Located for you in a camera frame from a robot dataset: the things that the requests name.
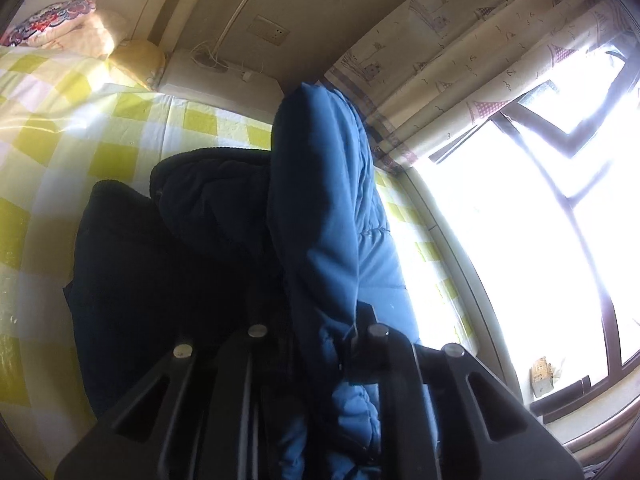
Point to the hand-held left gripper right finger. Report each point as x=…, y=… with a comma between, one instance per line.
x=400, y=395

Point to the window with dark frame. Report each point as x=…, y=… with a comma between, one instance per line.
x=550, y=210

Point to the printed striped curtain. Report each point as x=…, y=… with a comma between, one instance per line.
x=475, y=45

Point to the white nightstand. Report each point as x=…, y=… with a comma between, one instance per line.
x=220, y=77

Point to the wall socket panel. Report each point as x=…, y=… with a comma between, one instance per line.
x=270, y=30

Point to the floral embroidered pillow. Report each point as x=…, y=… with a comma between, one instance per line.
x=45, y=22

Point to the yellow checkered bed sheet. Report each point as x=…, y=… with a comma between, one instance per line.
x=75, y=160

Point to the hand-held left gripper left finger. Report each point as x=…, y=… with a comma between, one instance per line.
x=235, y=390

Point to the small house-shaped box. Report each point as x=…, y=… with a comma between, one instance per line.
x=542, y=375

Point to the cream fluffy pillow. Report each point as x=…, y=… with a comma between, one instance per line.
x=95, y=32

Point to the blue puffer jacket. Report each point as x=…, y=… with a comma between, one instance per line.
x=315, y=200

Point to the yellow pillow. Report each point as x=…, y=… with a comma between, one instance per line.
x=140, y=62

